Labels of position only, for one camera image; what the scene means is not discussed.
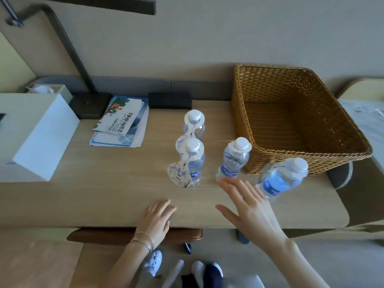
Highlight white shoe with charms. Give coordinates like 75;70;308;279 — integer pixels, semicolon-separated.
142;250;163;277
191;260;206;281

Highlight blue and white leaflet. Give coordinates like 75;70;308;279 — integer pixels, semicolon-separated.
89;105;150;148

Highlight black desk lamp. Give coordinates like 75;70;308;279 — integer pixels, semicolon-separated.
5;3;113;120

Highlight clear water bottle blue label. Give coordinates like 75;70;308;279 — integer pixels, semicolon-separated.
215;137;252;181
255;157;309;203
179;138;206;187
183;110;206;142

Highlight bed with white bedding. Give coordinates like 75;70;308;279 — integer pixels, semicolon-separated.
337;99;384;177

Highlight black rectangular socket box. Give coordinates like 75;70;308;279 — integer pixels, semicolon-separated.
148;92;192;110

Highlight illustrated white booklet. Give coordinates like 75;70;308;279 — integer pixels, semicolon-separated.
92;96;149;136

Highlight person's right hand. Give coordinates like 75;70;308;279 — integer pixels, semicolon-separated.
215;178;289;248

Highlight small white bottle neck collar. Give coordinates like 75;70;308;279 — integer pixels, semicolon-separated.
215;139;253;152

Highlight person's right forearm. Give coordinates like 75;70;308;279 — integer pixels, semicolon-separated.
264;236;330;288

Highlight wooden bed headboard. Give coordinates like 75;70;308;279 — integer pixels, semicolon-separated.
334;77;384;100

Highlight grey padded wall panel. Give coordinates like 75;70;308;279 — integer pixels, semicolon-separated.
35;75;233;101

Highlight beige tissue box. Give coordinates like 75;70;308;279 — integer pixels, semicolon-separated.
25;84;73;104

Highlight person's left hand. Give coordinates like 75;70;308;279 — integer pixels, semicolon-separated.
134;200;177;247

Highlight large white box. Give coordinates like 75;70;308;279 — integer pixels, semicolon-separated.
0;93;80;182

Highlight thin metal bracelets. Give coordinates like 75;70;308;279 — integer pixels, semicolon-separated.
131;231;155;253

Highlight brown leather chair seat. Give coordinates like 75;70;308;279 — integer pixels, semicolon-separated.
67;228;203;246

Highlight white paper bottle neck tag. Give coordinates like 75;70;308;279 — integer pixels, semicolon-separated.
184;110;202;138

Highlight person's left forearm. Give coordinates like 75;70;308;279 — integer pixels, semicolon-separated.
103;238;154;288

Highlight person's dark and grey clothing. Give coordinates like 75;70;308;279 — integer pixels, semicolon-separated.
160;260;266;288

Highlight heart-shaped paper bottle neck tag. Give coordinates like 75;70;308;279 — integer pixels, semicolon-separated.
167;135;201;189

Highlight dark wall shelf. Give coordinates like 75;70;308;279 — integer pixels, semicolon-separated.
25;0;157;16

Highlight brown woven wicker basket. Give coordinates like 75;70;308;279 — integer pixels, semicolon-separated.
230;63;373;177

